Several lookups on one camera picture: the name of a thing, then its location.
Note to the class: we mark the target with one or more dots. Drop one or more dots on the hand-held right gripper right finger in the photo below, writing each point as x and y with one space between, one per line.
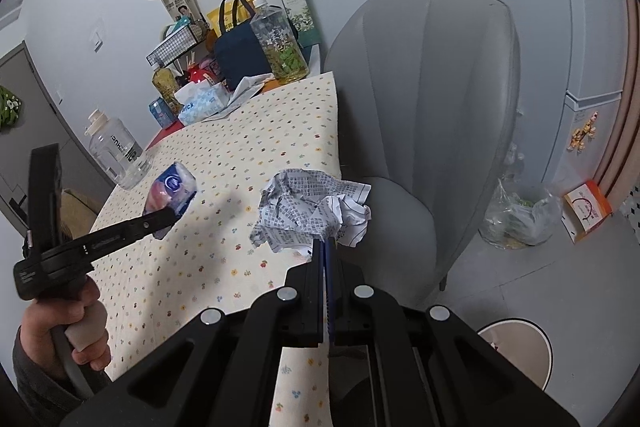
415 357

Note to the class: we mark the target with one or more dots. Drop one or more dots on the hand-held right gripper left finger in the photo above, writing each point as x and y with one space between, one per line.
240 357

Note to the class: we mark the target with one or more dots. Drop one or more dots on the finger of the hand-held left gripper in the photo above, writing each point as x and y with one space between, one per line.
140 227

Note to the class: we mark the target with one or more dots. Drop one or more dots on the blue and white plastic packet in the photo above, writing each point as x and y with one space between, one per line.
172 187

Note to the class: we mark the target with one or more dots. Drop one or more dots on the white trash bin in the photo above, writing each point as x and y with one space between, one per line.
520 352

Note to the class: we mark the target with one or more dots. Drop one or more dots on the printed paper leaflet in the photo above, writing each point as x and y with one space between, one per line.
300 207

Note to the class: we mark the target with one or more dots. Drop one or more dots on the person's left forearm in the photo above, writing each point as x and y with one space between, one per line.
45 392

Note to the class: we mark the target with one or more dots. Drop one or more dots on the person's left hand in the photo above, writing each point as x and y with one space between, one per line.
42 332

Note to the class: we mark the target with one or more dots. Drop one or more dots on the clear plastic water jug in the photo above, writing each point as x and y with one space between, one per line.
120 152

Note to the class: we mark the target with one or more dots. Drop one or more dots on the red table mat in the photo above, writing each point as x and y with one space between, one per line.
162 138

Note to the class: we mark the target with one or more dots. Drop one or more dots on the grey door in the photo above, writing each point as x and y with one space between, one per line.
30 157

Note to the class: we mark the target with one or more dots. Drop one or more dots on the floral cream tablecloth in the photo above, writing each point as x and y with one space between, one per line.
225 157

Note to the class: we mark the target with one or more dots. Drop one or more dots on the blue drink can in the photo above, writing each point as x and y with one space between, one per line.
162 113

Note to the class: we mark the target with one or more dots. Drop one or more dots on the blue tissue pack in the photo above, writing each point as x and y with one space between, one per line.
202 104

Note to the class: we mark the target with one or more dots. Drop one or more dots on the yellow tea bottle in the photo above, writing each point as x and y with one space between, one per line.
166 87

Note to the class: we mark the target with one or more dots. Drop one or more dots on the green hanging plush toy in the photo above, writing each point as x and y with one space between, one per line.
9 107

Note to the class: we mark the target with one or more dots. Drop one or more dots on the red round pot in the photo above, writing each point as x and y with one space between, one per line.
200 74

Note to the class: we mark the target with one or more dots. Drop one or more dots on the crumpled white cloth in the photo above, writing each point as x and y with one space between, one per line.
247 89

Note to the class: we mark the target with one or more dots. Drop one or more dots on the clear plastic bag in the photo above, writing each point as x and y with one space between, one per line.
520 217

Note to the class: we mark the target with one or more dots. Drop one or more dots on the navy lunch bag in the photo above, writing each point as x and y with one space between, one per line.
240 52

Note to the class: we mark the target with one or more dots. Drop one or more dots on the yellow snack bag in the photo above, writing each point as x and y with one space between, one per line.
220 17

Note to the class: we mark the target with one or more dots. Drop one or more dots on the grey upholstered chair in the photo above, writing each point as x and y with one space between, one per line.
425 132

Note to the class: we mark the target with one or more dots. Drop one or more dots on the orange and white box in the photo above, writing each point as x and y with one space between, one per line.
587 209

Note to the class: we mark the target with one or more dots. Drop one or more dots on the clear bottle with flower label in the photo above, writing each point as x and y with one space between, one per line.
280 47

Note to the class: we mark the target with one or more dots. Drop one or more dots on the orange figure fridge magnet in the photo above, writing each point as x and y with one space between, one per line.
584 132

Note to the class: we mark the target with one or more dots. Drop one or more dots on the white refrigerator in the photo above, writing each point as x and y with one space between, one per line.
540 32

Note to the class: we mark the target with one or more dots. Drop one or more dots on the white wall switch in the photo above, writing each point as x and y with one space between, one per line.
98 39

